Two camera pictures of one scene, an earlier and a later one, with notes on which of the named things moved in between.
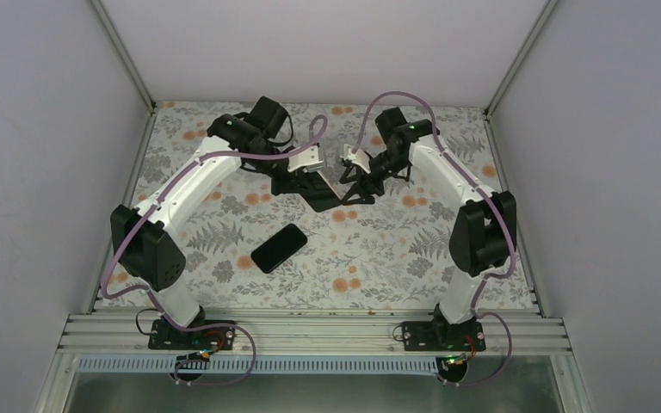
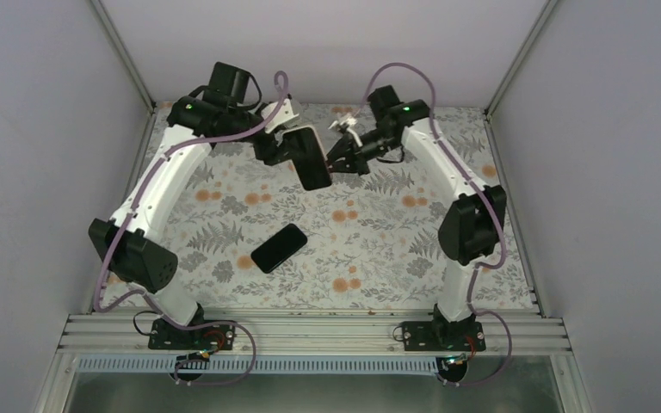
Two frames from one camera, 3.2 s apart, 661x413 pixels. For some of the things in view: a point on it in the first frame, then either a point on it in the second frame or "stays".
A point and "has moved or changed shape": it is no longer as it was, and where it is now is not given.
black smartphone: x=278 y=248 has moved or changed shape
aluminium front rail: x=103 y=334 stays
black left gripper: x=290 y=185 → x=274 y=154
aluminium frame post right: x=499 y=95 stays
